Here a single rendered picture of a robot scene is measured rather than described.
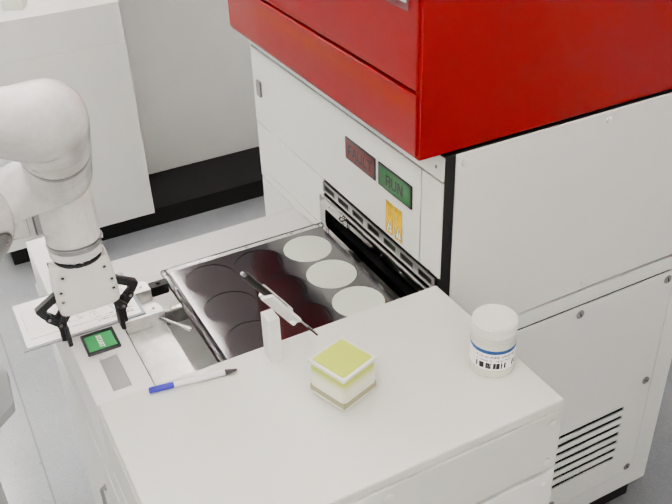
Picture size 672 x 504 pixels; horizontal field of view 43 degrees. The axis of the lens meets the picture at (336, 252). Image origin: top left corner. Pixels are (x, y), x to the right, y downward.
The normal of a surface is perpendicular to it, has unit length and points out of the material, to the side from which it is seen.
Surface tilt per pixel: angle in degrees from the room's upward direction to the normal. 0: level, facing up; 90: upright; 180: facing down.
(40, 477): 0
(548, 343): 90
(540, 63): 90
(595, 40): 90
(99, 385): 0
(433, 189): 90
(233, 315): 0
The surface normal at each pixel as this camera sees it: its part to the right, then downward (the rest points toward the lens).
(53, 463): -0.04, -0.84
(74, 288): 0.42, 0.48
